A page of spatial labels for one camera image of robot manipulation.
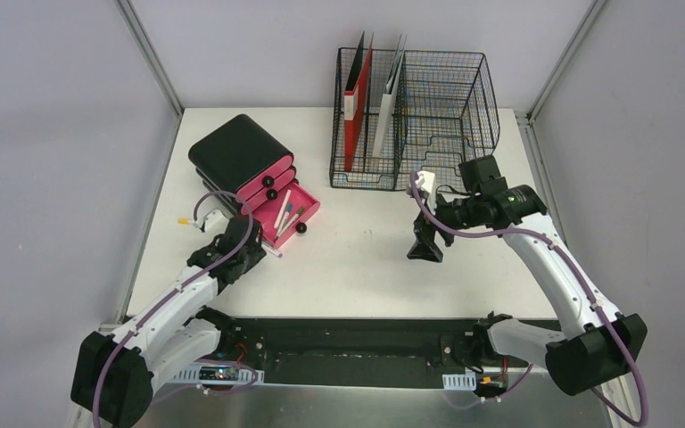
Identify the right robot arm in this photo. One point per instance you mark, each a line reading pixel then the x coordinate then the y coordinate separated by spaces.
pixel 595 342

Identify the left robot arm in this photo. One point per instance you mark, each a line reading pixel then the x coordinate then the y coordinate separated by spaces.
pixel 118 373

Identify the red notebook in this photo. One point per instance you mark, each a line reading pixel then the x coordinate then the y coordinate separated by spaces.
pixel 355 100

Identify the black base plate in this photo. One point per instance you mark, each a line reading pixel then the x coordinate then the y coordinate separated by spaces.
pixel 366 352

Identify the black wire mesh organizer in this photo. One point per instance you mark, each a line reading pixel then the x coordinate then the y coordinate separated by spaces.
pixel 444 113

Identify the teal white pen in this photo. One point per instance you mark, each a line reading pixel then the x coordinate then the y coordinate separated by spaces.
pixel 289 222

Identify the grey notebook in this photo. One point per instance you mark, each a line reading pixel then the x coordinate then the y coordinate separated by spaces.
pixel 389 98

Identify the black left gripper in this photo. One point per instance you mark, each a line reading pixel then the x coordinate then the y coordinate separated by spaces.
pixel 243 230

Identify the white cable duct left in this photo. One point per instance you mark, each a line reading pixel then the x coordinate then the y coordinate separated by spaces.
pixel 219 375

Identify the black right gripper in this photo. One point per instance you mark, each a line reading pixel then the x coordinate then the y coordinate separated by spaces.
pixel 425 246

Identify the black pink drawer unit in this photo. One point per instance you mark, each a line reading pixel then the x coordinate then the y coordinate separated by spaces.
pixel 243 158

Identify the white cable duct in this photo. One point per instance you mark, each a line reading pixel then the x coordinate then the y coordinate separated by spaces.
pixel 219 375
pixel 459 382

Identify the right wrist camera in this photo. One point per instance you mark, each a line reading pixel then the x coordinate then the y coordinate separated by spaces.
pixel 422 186

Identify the white cable duct right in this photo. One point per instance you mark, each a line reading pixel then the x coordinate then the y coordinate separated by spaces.
pixel 459 382

